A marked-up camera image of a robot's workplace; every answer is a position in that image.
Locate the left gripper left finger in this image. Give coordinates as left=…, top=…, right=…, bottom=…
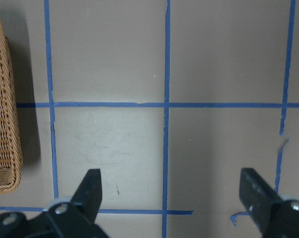
left=0, top=169, right=107, bottom=238

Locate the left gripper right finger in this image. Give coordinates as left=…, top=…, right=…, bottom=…
left=239, top=168, right=299, bottom=238

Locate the brown wicker basket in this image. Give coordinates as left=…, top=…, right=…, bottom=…
left=0, top=20, right=23, bottom=194

